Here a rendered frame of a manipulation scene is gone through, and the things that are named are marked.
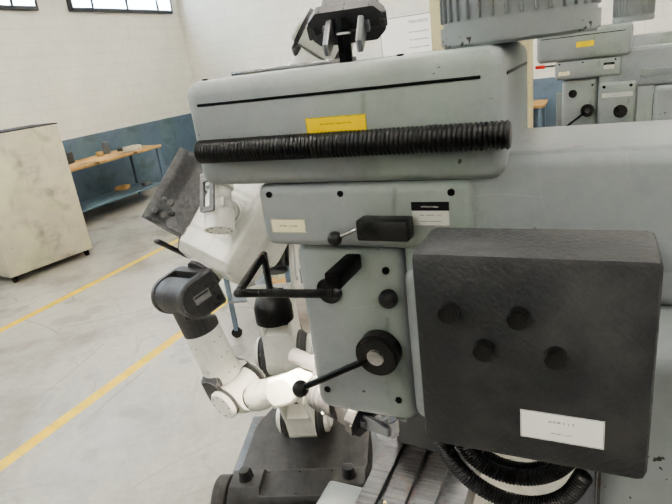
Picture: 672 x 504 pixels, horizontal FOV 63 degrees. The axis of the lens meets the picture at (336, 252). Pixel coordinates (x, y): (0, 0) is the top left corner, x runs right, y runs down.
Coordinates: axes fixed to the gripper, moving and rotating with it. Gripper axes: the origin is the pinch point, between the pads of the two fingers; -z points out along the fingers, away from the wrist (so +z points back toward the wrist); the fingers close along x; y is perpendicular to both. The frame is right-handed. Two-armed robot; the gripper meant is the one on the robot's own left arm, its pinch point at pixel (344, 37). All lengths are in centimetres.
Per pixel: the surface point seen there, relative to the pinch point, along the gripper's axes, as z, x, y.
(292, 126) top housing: -15.7, 6.7, -3.5
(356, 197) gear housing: -21.9, -1.5, -12.3
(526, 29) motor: -14.9, -24.1, 6.0
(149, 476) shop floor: 0, 146, -223
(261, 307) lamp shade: -23.5, 20.4, -36.9
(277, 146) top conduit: -19.7, 8.2, -3.7
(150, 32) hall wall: 871, 542, -405
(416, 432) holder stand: -24, -3, -92
